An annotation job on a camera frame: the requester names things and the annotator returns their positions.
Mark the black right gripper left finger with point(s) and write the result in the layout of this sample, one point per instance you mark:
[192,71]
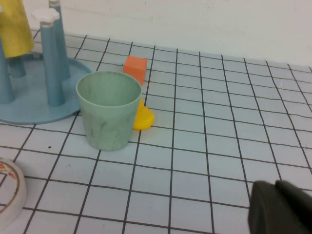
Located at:
[265,212]

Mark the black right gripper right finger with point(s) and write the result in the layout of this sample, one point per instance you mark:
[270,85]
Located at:
[299,207]

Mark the green plastic cup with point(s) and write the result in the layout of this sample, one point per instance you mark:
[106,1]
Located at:
[107,122]

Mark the blue cup stand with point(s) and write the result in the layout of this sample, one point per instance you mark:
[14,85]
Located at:
[29,108]

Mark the yellow plastic cup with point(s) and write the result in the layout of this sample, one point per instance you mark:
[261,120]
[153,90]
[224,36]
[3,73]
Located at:
[14,31]

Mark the white grid tablecloth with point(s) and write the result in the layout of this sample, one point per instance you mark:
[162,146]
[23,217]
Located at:
[195,146]

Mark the yellow rubber duck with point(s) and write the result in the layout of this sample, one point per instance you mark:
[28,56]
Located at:
[144,119]

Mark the orange cube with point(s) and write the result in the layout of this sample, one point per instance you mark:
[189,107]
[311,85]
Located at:
[134,69]

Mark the white tape roll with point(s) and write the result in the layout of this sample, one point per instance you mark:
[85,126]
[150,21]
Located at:
[12,195]

